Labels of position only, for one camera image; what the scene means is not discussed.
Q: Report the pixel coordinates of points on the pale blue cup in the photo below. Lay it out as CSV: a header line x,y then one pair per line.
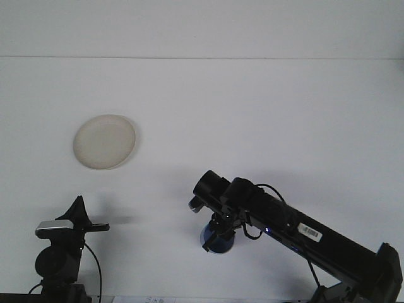
x,y
222,247

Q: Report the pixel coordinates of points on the pale round plate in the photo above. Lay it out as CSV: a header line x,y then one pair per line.
x,y
104,142

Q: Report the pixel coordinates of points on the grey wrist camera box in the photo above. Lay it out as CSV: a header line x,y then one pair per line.
x,y
53,226
195,206

